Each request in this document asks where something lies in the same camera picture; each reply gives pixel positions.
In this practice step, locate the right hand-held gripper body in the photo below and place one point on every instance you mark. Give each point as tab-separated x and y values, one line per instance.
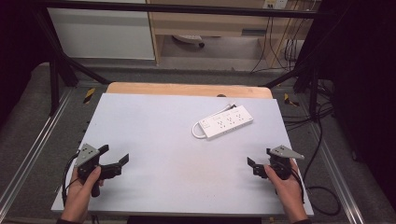
281	163

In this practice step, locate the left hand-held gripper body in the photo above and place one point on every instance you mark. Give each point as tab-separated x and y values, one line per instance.
87	155

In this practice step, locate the white power strip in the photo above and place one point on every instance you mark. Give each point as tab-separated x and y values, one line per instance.
226	122

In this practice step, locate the person's right hand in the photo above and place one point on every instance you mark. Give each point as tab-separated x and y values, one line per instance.
289	193

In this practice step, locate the person's left hand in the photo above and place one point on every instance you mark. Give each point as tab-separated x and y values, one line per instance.
77	193

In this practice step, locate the yellow black tape marker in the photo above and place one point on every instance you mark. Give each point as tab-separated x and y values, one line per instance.
290	100
89	95

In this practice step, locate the wooden board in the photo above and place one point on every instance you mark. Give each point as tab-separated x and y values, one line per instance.
186	90

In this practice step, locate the black curtain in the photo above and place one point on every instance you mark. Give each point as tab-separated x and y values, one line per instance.
364	93
18	53

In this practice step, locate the white cabinet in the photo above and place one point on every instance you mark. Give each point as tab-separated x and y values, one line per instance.
102	34

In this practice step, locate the grey power strip on shelf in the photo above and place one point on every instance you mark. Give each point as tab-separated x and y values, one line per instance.
188	39

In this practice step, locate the wooden shelf unit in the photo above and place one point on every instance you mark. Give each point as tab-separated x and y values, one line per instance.
211	23

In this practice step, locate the aluminium rail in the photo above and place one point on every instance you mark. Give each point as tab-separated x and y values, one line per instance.
37	143
339	174

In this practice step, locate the white wall outlet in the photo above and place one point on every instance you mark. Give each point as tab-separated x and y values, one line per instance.
275	3

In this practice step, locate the black metal frame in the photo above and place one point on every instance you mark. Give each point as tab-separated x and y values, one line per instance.
174	8

